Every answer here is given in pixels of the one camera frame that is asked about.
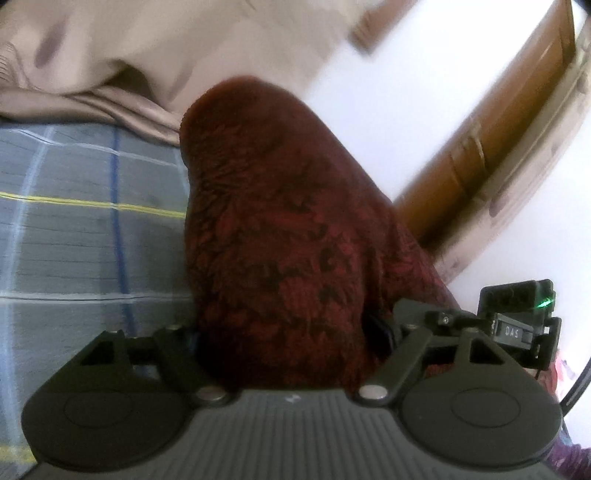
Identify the purple patterned clothing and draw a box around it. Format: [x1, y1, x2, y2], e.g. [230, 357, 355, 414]
[542, 351, 591, 480]

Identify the brown wooden door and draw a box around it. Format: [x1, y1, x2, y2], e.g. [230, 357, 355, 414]
[392, 0, 578, 259]

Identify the grey plaid bedsheet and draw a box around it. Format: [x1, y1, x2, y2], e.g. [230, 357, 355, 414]
[0, 117, 204, 467]

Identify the beige leaf-print curtain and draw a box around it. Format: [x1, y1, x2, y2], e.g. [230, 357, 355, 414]
[0, 0, 365, 146]

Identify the beige patterned trim strip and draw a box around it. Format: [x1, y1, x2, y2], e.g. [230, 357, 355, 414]
[436, 60, 591, 280]

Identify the thick black cable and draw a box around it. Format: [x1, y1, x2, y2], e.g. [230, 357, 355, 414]
[560, 353, 591, 414]

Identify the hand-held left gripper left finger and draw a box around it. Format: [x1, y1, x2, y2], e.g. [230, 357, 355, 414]
[78, 325, 230, 406]

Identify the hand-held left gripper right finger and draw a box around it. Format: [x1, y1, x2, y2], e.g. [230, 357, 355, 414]
[358, 313, 509, 404]

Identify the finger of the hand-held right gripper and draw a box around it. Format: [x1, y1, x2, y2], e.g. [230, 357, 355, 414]
[392, 298, 483, 339]

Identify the dark red knit sweater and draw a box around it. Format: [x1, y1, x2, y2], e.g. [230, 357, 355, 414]
[178, 76, 462, 393]

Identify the brown wooden frame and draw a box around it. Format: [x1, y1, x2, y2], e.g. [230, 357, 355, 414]
[350, 7, 395, 52]

